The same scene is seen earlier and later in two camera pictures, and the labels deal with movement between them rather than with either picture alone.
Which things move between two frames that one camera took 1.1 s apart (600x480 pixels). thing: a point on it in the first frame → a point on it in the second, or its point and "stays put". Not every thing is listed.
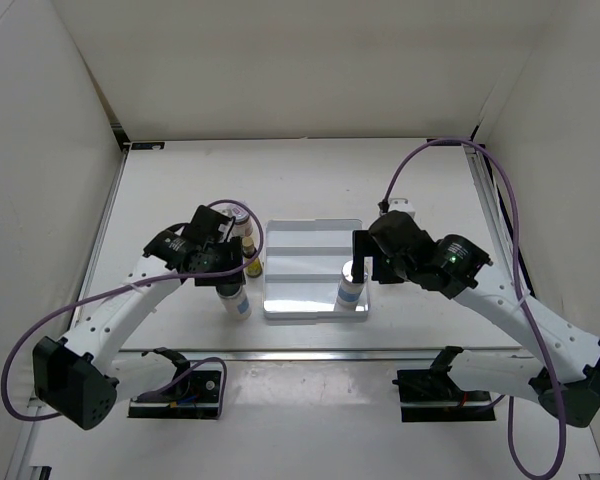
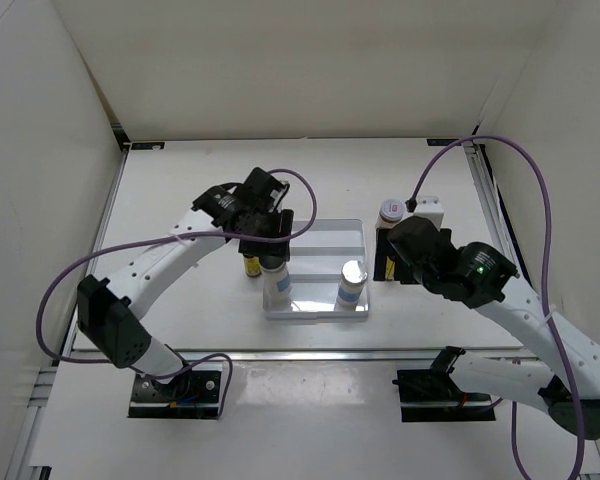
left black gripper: (225, 246) → (279, 248)
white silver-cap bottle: (235, 300) → (276, 284)
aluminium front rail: (313, 356) stays put
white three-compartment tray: (303, 265) stays put
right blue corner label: (442, 143) stays put
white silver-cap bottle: (349, 292) stays put
